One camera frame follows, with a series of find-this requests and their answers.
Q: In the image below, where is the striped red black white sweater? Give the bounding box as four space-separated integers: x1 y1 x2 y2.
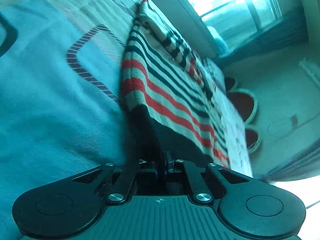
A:
120 0 230 167

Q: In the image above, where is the red heart-shaped headboard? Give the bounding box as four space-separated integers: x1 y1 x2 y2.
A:
224 77 262 155

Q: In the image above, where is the teal cushion on windowsill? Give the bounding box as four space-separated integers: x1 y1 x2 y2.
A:
207 26 228 55

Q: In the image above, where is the light patterned bed sheet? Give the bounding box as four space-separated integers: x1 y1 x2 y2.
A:
1 0 241 239

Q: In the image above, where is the teal right curtain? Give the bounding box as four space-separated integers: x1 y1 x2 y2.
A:
215 7 309 67

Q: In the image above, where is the window with metal frame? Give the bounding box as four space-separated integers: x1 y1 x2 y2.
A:
187 0 283 34

